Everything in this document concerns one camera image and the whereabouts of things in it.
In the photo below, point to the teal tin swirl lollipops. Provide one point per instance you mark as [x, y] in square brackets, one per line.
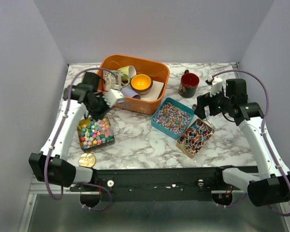
[172, 118]

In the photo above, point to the gold tin star candies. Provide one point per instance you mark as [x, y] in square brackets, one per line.
[95, 134]

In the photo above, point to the yellow inside dark cup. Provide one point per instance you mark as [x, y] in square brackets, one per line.
[141, 83]

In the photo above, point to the orange plastic bin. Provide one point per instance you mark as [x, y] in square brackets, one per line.
[156, 70]

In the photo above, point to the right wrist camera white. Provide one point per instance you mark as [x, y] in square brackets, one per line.
[216, 84]

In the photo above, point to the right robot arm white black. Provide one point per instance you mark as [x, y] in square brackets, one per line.
[272, 185]

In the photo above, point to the illustrated white mug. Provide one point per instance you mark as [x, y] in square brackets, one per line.
[112, 80]

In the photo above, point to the gold tin round lollipops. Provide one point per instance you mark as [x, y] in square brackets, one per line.
[195, 138]

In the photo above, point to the pale green mug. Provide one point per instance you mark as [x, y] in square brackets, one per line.
[127, 73]

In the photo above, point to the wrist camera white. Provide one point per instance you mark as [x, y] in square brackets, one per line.
[113, 97]
[216, 84]

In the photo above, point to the lavender cup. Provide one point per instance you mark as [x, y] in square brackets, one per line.
[130, 93]

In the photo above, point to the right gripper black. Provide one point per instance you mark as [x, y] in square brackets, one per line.
[204, 100]

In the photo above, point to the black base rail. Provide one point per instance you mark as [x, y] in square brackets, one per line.
[168, 184]

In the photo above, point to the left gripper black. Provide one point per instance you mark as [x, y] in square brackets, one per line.
[99, 114]

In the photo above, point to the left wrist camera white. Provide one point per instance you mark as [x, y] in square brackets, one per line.
[113, 97]

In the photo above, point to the black red skull mug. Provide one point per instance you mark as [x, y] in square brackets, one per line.
[188, 84]

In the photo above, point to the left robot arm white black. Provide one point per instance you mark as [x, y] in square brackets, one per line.
[50, 164]

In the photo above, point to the gold round lid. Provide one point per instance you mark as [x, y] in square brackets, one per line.
[87, 160]

